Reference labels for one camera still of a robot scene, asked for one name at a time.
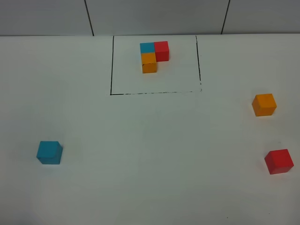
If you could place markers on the red template block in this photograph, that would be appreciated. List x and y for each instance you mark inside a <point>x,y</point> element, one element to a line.
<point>161,51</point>

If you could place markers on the orange template block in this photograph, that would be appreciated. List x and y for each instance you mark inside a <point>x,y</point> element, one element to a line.
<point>149,63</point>

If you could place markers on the blue template block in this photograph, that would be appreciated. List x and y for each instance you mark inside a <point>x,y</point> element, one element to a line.
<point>147,47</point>

